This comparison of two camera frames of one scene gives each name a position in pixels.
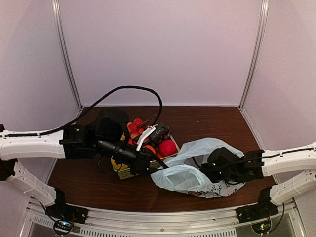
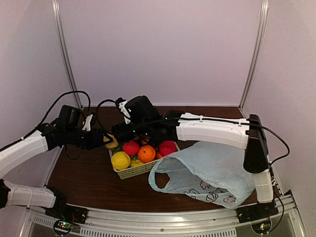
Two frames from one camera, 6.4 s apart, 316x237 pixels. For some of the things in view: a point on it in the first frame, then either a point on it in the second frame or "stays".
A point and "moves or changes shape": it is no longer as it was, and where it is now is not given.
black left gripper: (141, 164) -> (96, 141)
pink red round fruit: (167, 147) stays
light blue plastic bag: (182, 174) moves or changes shape
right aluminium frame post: (257, 52) stays
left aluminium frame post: (56, 7) stays
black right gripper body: (214, 177) -> (120, 130)
